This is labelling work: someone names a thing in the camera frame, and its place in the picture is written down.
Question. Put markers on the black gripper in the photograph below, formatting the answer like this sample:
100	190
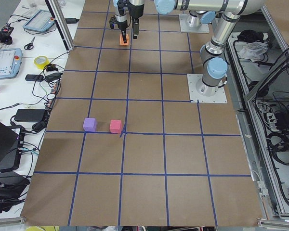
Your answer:
122	24
136	11

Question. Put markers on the red foam block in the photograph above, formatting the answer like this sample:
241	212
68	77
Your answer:
115	126

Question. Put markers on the brown paper mat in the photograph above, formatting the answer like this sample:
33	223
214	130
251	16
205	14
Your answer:
175	163

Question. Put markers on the black laptop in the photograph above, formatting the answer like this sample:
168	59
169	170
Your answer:
11	141

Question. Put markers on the blue teach pendant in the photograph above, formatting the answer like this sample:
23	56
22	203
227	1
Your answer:
40	22
10	61

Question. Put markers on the black power adapter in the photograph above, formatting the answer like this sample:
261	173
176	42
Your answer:
29	115

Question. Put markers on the far blue teach pendant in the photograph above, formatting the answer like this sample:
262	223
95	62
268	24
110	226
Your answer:
40	22

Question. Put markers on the aluminium frame post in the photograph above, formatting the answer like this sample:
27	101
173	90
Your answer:
61	24

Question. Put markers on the black handled scissors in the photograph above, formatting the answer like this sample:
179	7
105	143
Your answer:
30	45

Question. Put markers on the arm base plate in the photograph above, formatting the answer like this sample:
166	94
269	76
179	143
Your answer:
192	24
201	93

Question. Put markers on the near blue teach pendant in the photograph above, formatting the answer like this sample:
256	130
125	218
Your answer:
10	61

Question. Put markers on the orange foam block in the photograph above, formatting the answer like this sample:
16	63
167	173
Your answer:
123	42

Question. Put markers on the purple foam block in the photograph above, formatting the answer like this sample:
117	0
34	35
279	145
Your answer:
90	124

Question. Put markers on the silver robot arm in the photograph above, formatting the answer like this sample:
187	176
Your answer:
215	67
166	6

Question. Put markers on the yellow tape roll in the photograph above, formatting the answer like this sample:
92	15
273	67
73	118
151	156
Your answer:
41	62

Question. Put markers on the black remote control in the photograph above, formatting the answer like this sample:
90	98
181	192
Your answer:
34	78

